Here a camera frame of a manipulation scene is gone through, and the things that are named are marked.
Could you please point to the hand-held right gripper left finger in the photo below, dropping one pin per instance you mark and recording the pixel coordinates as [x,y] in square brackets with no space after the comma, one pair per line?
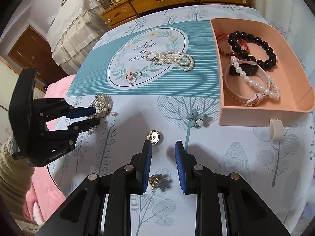
[147,162]

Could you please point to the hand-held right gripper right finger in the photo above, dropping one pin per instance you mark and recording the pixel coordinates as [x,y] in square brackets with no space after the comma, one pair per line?
[181,167]

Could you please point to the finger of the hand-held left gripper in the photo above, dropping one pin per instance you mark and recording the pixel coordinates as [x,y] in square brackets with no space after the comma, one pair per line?
[81,111]
[88,123]

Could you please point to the gold leaf hair comb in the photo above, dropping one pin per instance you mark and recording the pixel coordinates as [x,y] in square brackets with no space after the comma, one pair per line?
[101,103]

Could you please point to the round gold brooch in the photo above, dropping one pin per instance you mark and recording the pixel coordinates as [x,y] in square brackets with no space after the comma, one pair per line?
[155,137]

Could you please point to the pink plastic tray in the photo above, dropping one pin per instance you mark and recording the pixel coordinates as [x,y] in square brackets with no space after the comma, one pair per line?
[246,118]

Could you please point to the person's left forearm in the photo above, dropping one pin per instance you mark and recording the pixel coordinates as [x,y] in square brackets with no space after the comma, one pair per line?
[12,184]

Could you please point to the pink blanket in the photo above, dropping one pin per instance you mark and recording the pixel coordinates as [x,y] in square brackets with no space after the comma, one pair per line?
[56,91]

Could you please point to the brown wooden door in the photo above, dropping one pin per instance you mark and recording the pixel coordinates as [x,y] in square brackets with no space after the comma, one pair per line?
[29,51]

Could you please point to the leaf printed tablecloth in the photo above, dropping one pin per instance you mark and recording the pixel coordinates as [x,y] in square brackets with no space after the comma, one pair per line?
[172,98]

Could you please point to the lace covered piano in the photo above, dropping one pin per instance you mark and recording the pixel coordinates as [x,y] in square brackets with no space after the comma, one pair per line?
[71,29]

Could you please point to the pink smartwatch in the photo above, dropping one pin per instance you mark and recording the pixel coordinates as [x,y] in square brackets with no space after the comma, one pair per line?
[246,69]

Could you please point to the wooden desk with drawers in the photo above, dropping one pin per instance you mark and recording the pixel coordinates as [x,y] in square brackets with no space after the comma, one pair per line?
[147,2]

